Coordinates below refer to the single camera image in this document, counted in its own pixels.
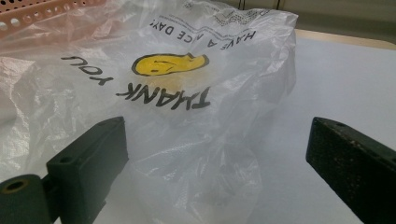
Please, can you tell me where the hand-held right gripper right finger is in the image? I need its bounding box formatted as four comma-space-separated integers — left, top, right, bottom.
305, 117, 396, 224

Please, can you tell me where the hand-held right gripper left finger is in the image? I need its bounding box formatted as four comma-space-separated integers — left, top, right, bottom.
46, 116, 130, 224

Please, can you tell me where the clear plastic bag yellow face print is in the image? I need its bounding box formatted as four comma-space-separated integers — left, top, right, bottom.
0, 0, 299, 224

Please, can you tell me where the white table mat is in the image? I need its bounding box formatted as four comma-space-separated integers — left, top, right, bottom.
218, 36, 396, 224

